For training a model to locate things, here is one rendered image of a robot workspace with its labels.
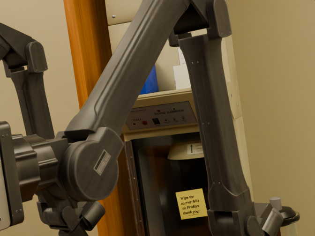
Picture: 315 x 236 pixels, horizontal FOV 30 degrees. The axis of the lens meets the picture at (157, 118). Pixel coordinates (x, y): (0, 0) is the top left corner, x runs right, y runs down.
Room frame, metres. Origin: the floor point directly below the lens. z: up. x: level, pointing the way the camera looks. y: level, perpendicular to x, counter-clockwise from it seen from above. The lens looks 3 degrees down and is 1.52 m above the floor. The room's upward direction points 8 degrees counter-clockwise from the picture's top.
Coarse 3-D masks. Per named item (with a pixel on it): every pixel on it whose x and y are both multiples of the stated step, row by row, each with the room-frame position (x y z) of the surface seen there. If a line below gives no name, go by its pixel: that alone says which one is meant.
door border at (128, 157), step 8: (128, 144) 1.62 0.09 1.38; (128, 152) 1.63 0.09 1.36; (128, 160) 1.63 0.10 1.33; (128, 176) 1.62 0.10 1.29; (136, 176) 1.62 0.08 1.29; (136, 184) 1.62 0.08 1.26; (136, 192) 1.62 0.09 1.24; (136, 200) 1.62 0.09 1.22; (136, 208) 1.63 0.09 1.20; (136, 216) 1.63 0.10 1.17; (136, 232) 1.62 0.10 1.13; (144, 232) 1.62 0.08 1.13
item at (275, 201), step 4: (272, 200) 1.43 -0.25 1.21; (276, 200) 1.43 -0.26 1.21; (280, 200) 1.44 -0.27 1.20; (272, 204) 1.44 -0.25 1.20; (276, 204) 1.43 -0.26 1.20; (280, 204) 1.44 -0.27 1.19; (276, 208) 1.43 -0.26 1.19; (280, 208) 1.43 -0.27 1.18; (284, 208) 1.44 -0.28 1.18; (288, 208) 1.44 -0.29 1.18; (280, 212) 1.41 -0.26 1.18; (284, 212) 1.41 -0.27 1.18; (288, 212) 1.41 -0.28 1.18; (292, 212) 1.42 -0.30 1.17; (284, 216) 1.40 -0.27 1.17; (288, 216) 1.41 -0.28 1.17
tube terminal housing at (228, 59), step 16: (112, 32) 1.64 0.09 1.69; (192, 32) 1.57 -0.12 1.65; (112, 48) 1.64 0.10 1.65; (176, 48) 1.58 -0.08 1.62; (224, 48) 1.54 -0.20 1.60; (160, 64) 1.60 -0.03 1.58; (176, 64) 1.59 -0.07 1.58; (224, 64) 1.55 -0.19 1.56; (160, 80) 1.60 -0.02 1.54; (240, 112) 1.63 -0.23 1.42; (176, 128) 1.59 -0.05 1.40; (192, 128) 1.58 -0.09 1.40; (240, 128) 1.59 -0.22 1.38; (240, 144) 1.56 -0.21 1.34; (240, 160) 1.54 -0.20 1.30
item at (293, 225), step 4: (296, 212) 1.45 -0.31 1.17; (292, 216) 1.41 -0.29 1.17; (296, 216) 1.41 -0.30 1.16; (284, 220) 1.39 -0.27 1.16; (284, 224) 1.39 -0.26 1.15; (288, 224) 1.40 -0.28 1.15; (292, 224) 1.41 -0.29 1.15; (296, 224) 1.42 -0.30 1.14; (280, 228) 1.40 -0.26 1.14; (284, 228) 1.40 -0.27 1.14; (288, 228) 1.40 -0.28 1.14; (292, 228) 1.41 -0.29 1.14; (296, 228) 1.42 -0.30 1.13; (280, 232) 1.40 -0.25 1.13; (284, 232) 1.40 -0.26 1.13; (288, 232) 1.40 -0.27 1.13; (292, 232) 1.41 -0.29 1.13; (296, 232) 1.42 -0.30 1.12
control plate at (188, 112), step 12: (132, 108) 1.53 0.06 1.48; (144, 108) 1.52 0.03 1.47; (156, 108) 1.52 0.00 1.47; (168, 108) 1.51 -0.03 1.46; (180, 108) 1.51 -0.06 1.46; (132, 120) 1.57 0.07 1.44; (144, 120) 1.56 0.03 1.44; (168, 120) 1.55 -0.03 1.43; (180, 120) 1.54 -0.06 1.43; (192, 120) 1.54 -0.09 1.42
